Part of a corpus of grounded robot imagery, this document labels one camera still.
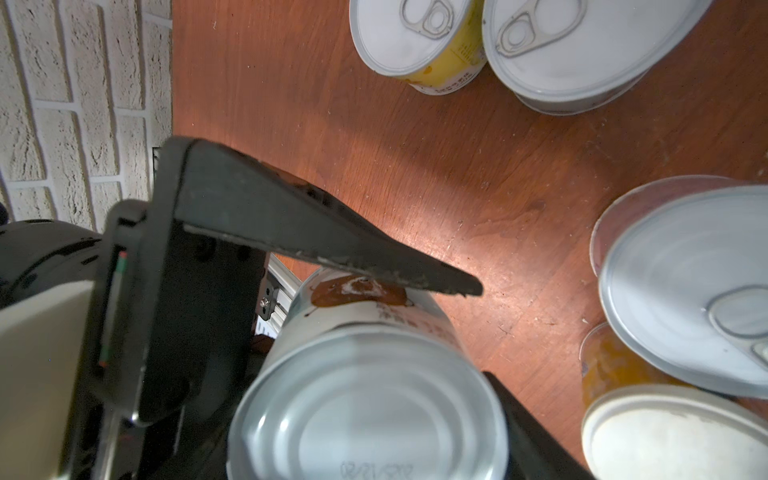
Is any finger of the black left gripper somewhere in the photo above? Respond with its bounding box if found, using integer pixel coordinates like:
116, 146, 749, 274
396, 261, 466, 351
154, 136, 483, 296

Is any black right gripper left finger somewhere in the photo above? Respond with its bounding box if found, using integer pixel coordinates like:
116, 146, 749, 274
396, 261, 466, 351
149, 413, 232, 479

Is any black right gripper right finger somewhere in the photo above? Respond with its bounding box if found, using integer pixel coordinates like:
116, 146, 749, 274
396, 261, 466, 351
483, 371, 595, 480

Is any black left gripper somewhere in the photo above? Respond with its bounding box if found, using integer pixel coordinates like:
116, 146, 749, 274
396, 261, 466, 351
61, 200, 267, 479

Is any yellow label can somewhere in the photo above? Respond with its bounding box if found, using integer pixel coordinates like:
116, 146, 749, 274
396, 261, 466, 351
349, 0, 487, 96

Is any orange can white lid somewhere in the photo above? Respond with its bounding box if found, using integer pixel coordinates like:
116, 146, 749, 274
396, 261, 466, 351
579, 322, 767, 479

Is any pink label can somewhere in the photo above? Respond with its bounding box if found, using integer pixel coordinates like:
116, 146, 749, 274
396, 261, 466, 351
589, 175, 767, 399

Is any white grey label can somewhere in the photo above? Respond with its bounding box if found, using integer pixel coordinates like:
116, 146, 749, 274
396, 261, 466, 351
482, 1, 711, 116

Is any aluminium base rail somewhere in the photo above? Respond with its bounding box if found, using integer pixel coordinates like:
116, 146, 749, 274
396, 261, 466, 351
252, 254, 301, 339

